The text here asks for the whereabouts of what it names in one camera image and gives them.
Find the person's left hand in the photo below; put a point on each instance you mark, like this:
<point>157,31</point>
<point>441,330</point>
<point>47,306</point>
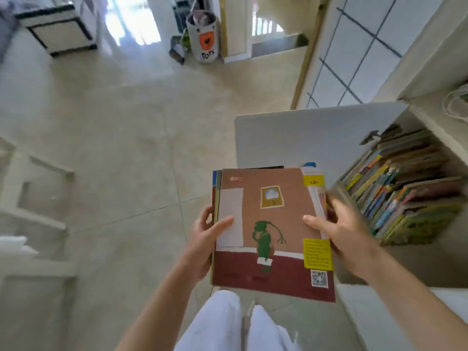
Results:
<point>197,252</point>

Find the person's right hand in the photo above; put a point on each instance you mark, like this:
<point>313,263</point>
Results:
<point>351,241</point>

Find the row of colourful books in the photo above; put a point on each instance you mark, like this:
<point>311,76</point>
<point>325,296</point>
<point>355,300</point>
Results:
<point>409,193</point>

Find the white cabinet door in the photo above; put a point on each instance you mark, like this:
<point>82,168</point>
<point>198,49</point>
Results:
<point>292,135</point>
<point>365,318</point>

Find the white wooden cabinet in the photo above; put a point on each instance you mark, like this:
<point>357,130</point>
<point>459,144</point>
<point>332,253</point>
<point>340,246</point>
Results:
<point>431,47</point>

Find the person's left forearm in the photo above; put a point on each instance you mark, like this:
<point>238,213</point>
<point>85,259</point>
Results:
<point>157,314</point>

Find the person's right forearm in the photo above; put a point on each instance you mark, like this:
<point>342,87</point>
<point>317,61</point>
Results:
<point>413,310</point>

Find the person's white trousers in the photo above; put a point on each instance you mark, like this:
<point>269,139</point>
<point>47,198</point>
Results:
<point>219,325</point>

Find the metal door hinge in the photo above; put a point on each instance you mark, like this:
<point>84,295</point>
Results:
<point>380,134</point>

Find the dark floor mat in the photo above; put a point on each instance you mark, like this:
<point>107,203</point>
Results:
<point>278,45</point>

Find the white orange toy basket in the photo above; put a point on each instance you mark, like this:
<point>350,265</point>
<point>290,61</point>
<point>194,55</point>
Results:
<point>204,36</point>

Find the white stair railing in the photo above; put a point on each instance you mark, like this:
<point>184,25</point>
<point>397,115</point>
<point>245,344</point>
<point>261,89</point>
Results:
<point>265,25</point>

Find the gold door frame trim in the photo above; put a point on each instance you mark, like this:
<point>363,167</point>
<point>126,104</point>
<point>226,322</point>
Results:
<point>310,51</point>

